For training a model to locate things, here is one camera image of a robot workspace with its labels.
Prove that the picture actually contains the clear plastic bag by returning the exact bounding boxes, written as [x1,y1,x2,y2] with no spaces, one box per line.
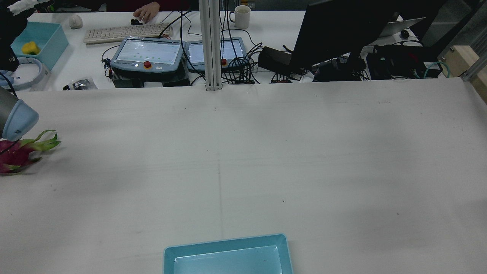
[63,77,98,91]

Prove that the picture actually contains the black computer monitor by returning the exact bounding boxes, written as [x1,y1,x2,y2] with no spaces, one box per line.
[291,0,404,71]

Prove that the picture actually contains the magenta dragon fruit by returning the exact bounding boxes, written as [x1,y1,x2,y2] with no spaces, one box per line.
[0,130,61,175]

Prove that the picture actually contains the black power box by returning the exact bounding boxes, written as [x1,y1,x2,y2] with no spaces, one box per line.
[258,46,305,75]

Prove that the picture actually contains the aluminium profile post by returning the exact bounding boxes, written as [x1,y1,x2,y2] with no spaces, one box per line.
[199,0,222,91]

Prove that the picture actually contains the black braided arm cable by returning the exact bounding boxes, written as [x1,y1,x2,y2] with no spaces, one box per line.
[0,72,19,98]

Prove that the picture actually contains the wooden box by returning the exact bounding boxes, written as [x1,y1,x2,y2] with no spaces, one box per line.
[438,46,480,78]

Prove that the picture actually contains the silver laptop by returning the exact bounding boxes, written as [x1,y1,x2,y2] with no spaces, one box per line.
[379,17,427,38]

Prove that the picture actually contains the white mug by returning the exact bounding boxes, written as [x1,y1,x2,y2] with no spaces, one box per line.
[229,5,251,30]

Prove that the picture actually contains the dark grey electronics box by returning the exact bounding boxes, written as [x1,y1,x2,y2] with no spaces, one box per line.
[112,70,191,89]

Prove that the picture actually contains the green cable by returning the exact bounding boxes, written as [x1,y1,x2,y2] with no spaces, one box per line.
[424,62,451,79]

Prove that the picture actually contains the aluminium frame bar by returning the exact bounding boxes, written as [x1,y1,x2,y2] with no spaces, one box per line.
[460,57,487,82]

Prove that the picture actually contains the tangled black cables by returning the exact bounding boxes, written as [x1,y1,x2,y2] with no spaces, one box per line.
[221,42,264,84]

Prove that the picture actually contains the operator's bare hand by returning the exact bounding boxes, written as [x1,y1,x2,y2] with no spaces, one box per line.
[133,2,160,24]

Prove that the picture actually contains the light blue plastic bin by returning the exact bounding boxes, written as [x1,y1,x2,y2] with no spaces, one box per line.
[164,233,294,274]

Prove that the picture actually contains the teal storage bin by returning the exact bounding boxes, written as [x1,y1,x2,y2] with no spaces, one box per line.
[11,22,70,71]

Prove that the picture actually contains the blue white headphones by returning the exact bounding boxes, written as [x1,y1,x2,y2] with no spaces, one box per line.
[0,57,50,91]

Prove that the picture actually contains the large blue teach pendant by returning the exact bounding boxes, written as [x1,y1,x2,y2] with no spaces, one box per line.
[110,37,186,75]

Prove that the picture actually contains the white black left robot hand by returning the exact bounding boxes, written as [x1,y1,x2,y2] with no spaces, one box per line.
[0,0,40,72]

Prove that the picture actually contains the beige computer keyboard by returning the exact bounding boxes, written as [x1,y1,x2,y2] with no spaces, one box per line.
[84,24,173,45]

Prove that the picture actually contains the black electronics unit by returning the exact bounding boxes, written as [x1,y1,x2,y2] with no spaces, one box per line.
[366,45,430,80]

